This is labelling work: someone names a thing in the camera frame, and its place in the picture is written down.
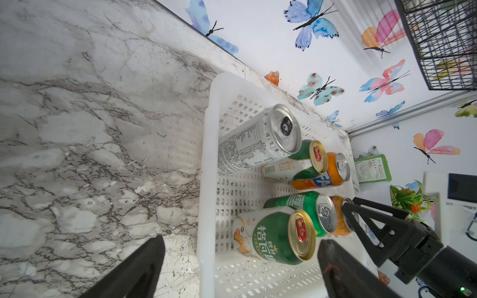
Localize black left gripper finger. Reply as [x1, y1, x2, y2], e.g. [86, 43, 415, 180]
[81, 235, 166, 298]

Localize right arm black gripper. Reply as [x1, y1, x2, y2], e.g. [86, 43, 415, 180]
[318, 197, 443, 298]

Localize orange juice can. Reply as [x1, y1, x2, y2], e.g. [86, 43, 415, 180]
[330, 196, 354, 236]

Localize green drink can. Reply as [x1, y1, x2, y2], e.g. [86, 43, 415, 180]
[263, 191, 337, 237]

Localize green white beer can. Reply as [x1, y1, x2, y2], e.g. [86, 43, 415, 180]
[261, 140, 328, 182]
[232, 206, 316, 265]

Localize orange Fanta can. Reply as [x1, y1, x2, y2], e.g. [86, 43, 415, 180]
[291, 152, 351, 191]

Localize silver tall drink can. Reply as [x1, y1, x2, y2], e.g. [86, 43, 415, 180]
[217, 104, 302, 176]

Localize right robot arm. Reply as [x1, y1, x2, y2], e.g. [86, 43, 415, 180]
[318, 197, 477, 298]

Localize white plastic perforated basket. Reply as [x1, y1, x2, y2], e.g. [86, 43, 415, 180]
[197, 73, 352, 298]

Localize potted artificial plant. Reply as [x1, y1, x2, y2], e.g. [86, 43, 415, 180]
[390, 180, 434, 224]

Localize green white box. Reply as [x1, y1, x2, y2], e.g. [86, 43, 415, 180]
[355, 155, 392, 184]

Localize black wire wall basket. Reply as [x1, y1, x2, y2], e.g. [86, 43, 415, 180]
[395, 0, 477, 91]

